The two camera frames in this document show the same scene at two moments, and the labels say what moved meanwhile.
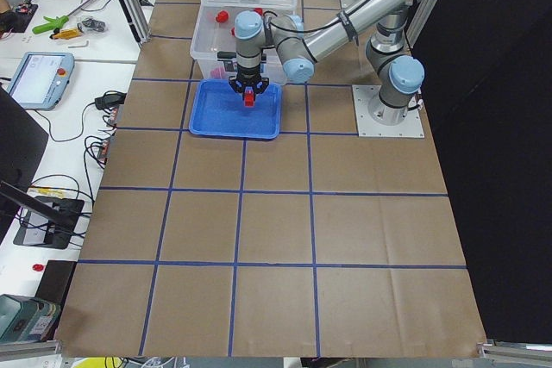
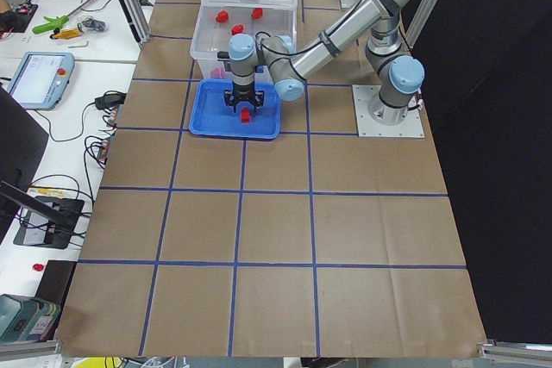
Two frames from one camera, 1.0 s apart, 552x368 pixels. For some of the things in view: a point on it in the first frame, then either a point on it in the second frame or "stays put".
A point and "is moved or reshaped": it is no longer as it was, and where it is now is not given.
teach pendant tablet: [40, 78] stays put
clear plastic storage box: [215, 33] stays put
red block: [248, 96] is moved or reshaped
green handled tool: [50, 25] stays put
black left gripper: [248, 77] -> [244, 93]
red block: [218, 72] stays put
